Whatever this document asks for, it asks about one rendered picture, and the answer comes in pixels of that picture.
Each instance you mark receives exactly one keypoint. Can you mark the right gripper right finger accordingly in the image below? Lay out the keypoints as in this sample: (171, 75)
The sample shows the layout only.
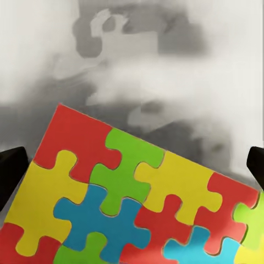
(255, 163)

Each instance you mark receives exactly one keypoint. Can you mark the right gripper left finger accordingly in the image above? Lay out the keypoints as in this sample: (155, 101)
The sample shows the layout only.
(13, 165)

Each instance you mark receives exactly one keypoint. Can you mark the jigsaw puzzle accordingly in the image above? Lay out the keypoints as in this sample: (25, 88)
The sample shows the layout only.
(94, 194)

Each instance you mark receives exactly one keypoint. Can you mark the desk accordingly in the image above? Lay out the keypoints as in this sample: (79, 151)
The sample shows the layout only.
(184, 75)

